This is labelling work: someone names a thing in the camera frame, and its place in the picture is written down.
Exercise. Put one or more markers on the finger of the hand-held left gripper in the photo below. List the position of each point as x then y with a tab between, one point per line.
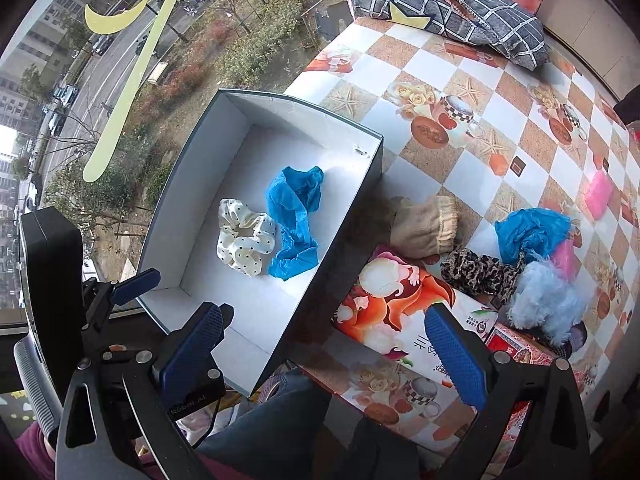
135	281

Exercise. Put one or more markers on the yellow streak window sticker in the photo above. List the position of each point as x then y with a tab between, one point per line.
125	95

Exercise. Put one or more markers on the person's leg in jeans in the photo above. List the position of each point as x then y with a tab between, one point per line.
270	425

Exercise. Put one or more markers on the checkered printed tablecloth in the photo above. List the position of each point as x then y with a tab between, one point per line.
450	170

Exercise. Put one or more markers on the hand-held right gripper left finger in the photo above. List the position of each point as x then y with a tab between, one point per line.
195	345

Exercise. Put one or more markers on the yellow moon window sticker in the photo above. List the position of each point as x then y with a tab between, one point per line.
107	24

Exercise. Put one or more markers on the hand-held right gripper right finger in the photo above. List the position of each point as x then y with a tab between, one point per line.
455	355

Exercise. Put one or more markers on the navy plaid cushion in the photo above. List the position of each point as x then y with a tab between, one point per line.
500	25

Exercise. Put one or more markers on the blue crinkled cloth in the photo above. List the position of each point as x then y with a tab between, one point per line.
287	200
530	232

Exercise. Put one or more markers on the red patterned box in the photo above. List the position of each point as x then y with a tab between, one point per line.
515	342

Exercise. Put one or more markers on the dark purple cloth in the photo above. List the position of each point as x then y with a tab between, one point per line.
577	337

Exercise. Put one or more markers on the light blue fluffy scrunchie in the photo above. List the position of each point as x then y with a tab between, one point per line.
545	300

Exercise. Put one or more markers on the person's left forearm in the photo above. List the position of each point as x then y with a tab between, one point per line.
30	452

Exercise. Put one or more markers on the white polka dot scrunchie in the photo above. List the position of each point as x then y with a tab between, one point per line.
245	250

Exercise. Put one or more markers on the floral tissue box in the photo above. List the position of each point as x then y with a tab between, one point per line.
390	300

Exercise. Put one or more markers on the dark green cardboard box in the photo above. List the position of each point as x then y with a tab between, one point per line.
260	150

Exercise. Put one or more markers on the pink sponge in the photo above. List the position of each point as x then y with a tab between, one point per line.
565	260
598	195

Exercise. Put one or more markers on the leopard print scrunchie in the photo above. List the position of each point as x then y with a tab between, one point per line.
475	270

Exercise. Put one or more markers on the beige knit sock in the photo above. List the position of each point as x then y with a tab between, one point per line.
420	232

